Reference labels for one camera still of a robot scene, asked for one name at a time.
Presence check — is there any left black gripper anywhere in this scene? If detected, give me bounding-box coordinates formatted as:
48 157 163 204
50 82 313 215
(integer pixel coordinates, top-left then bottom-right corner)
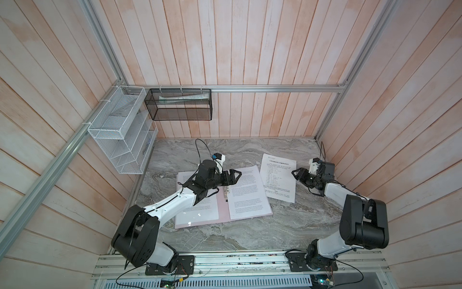
206 169 243 189

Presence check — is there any pink file folder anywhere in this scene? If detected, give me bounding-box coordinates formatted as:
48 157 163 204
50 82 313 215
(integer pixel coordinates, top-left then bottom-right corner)
174 165 274 230

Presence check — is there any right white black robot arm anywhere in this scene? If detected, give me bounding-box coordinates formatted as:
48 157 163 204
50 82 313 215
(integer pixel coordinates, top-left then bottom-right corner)
292 158 389 268

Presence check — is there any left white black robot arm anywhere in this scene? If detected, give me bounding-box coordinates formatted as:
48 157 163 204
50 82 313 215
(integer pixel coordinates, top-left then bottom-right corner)
111 160 242 274

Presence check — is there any metal folder clip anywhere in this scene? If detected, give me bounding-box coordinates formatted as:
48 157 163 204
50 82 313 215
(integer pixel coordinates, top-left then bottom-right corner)
224 186 229 202

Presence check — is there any horizontal aluminium back bar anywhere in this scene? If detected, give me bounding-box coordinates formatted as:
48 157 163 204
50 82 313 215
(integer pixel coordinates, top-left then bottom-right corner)
133 84 346 93

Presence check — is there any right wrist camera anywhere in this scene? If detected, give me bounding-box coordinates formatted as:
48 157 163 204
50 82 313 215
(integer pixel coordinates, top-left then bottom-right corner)
309 158 321 175

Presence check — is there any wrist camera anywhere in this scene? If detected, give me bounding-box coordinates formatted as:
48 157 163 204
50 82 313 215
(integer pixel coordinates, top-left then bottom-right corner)
309 158 321 175
211 153 226 174

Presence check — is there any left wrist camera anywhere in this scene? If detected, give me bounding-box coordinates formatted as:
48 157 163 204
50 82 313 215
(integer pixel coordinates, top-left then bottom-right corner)
211 153 226 174

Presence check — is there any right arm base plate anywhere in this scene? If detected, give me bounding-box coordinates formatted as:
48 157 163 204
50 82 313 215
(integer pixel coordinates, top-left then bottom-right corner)
285 250 338 272

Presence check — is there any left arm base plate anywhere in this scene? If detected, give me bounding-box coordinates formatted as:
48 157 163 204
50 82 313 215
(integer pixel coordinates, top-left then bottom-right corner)
145 255 195 276

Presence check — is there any black mesh wall basket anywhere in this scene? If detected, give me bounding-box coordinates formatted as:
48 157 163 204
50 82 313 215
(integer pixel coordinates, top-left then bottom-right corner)
144 88 213 121

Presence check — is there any aluminium front rail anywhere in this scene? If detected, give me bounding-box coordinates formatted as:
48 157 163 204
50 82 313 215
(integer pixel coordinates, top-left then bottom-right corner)
91 249 391 279

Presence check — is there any white perforated cable duct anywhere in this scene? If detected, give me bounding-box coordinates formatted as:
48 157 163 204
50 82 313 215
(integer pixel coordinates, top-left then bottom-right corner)
99 275 312 289

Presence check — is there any white wire mesh shelf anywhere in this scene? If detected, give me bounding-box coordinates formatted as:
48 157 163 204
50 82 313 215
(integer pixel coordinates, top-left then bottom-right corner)
88 86 158 175

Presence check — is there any right aluminium frame post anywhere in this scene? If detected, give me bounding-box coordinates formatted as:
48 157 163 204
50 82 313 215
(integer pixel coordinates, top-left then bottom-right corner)
314 1 401 143

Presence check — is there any left aluminium frame bar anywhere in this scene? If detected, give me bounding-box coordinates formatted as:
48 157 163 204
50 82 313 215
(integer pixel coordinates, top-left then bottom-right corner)
1 79 126 258

